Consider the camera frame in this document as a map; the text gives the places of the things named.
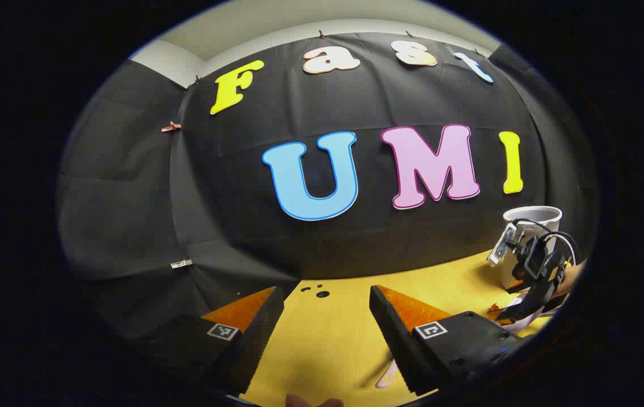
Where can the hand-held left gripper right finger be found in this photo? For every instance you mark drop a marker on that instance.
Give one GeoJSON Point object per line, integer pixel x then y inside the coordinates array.
{"type": "Point", "coordinates": [395, 333]}

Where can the small pale purple broom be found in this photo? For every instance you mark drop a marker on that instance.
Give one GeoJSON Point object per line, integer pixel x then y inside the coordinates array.
{"type": "Point", "coordinates": [385, 377]}

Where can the red cloth clip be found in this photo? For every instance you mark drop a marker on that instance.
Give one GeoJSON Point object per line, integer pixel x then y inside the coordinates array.
{"type": "Point", "coordinates": [170, 128]}

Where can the black backdrop cloth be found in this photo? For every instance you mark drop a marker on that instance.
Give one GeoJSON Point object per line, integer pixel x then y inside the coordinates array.
{"type": "Point", "coordinates": [231, 186]}

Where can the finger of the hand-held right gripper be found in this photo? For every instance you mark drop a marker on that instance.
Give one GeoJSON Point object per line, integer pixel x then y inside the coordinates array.
{"type": "Point", "coordinates": [531, 305]}

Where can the yellow wooden desktop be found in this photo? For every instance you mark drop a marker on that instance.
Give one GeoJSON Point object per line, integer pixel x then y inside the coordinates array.
{"type": "Point", "coordinates": [327, 339]}

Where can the white cloth clip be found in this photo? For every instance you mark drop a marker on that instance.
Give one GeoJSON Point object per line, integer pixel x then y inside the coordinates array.
{"type": "Point", "coordinates": [181, 263]}

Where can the pale purple dustpan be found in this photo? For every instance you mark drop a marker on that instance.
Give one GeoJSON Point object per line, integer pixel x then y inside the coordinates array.
{"type": "Point", "coordinates": [517, 325]}

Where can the white ribbed garbage bin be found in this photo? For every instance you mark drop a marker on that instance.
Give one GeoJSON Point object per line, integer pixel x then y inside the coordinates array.
{"type": "Point", "coordinates": [531, 212]}

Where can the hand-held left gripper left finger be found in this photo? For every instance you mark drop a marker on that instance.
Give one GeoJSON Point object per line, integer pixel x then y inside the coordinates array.
{"type": "Point", "coordinates": [262, 333]}

